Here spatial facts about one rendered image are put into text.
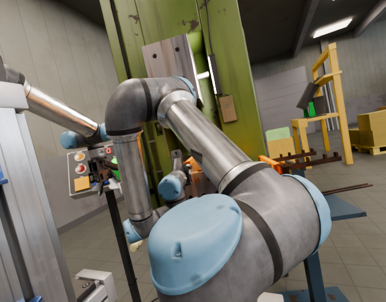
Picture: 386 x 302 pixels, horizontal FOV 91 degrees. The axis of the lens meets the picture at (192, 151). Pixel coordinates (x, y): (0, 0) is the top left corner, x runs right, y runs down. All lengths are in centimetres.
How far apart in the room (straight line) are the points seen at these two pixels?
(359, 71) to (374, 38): 146
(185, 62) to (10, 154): 112
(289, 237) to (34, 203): 32
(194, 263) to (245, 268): 6
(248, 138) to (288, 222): 112
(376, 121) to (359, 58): 767
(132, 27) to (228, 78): 77
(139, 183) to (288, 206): 40
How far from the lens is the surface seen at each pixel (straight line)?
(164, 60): 134
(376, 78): 1277
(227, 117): 134
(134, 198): 58
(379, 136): 534
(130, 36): 163
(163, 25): 158
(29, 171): 32
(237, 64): 143
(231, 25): 152
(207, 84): 174
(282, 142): 439
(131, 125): 51
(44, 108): 73
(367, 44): 1293
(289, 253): 28
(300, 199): 31
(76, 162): 135
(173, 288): 22
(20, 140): 32
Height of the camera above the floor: 114
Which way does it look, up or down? 4 degrees down
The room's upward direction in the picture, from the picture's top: 12 degrees counter-clockwise
